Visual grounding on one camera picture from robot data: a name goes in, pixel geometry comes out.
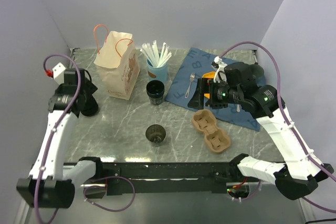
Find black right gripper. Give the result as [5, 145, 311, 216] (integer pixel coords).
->
[187, 77, 242, 109]

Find stack of black lids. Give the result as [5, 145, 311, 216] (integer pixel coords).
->
[81, 95, 99, 117]

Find black takeout coffee cup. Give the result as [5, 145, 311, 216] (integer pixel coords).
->
[145, 124, 166, 146]

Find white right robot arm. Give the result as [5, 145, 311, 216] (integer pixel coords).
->
[187, 62, 334, 200]

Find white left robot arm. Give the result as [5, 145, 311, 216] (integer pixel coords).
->
[16, 62, 104, 209]

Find brown paper takeout bag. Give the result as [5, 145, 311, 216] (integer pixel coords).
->
[93, 24, 140, 100]

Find silver fork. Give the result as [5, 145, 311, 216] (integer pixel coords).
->
[185, 73, 195, 98]

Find orange dotted plate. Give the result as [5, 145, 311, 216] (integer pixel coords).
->
[202, 71, 218, 102]

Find blue alphabet placemat cloth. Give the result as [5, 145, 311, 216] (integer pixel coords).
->
[165, 47, 260, 131]

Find brown cardboard cup carrier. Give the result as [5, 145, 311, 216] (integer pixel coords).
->
[191, 109, 231, 154]

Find blue straw holder cup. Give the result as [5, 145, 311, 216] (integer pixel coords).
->
[146, 60, 168, 84]

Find dark green mug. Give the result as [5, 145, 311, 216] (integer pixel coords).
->
[249, 63, 264, 81]

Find wrapped white straws bundle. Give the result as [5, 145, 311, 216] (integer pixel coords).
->
[140, 40, 172, 68]

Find aluminium frame rail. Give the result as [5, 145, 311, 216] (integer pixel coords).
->
[226, 177, 275, 186]

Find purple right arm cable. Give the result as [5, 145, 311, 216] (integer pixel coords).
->
[220, 40, 336, 213]

